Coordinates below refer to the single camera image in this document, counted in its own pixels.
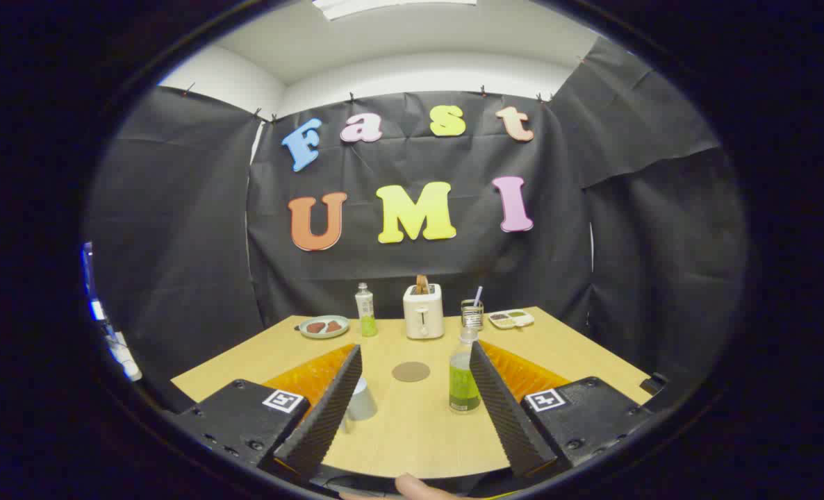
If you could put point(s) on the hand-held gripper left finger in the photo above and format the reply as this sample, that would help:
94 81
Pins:
332 410

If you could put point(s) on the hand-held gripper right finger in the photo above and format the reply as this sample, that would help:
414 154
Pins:
506 410

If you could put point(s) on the pale blue cup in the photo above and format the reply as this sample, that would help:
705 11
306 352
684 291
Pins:
364 404

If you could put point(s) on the clear juice bottle green label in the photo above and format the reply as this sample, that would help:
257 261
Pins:
464 385

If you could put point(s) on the round brown coaster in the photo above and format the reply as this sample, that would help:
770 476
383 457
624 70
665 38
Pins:
411 371

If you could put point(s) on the slim bottle white green label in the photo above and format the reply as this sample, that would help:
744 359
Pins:
366 312

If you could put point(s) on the pale green plate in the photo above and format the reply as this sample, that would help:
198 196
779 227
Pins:
323 335

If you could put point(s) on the wooden table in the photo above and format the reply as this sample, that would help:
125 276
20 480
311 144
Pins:
412 434

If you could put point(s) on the brown meat piece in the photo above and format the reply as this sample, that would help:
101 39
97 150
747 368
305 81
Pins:
315 327
333 326

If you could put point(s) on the white divided snack tray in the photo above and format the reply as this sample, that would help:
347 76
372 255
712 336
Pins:
511 319

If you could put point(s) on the purple striped straw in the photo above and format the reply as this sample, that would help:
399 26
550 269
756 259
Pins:
478 295

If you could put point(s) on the white toaster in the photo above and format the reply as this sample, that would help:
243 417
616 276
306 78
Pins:
423 312

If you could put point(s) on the brown bread slice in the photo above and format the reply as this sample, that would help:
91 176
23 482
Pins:
422 283

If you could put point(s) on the white and blue equipment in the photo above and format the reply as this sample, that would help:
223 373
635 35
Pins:
117 351

